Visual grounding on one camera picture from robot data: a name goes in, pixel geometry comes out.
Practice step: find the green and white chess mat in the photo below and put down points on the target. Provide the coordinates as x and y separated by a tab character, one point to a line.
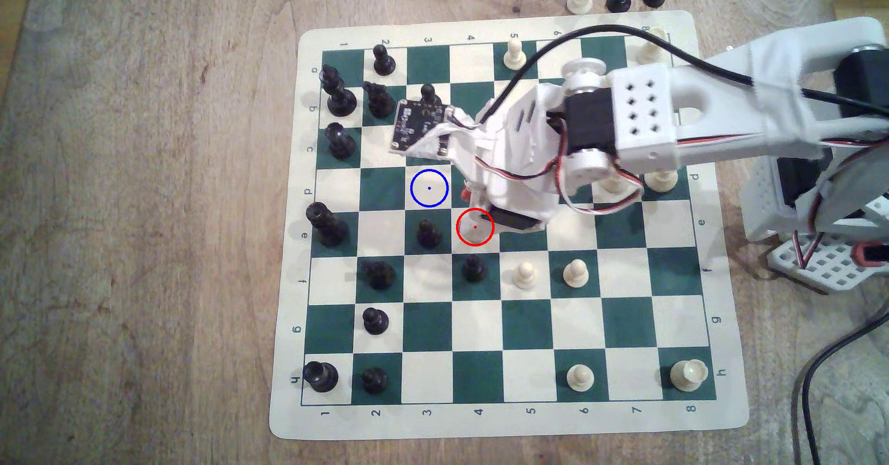
427	326

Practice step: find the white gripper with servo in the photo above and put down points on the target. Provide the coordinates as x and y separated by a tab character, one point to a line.
511	221

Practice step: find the white king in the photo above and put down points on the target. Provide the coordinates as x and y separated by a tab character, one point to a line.
661	181

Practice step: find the white rook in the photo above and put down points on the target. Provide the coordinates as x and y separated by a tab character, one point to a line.
687	376
649	52

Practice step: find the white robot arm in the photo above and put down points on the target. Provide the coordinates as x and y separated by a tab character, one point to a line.
722	114

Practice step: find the black rook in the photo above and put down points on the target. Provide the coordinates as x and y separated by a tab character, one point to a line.
321	377

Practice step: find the black king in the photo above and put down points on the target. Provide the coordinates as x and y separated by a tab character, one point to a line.
340	100

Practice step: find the red clamp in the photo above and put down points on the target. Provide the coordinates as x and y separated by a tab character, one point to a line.
861	248

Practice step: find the black knight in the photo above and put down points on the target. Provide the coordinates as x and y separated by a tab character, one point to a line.
379	275
380	104

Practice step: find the black camera circuit board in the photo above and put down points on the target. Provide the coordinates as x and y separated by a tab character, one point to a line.
420	126

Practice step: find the white perforated base plate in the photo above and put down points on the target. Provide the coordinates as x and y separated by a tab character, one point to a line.
833	275

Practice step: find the black queen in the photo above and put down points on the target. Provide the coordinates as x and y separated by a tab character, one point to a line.
330	229

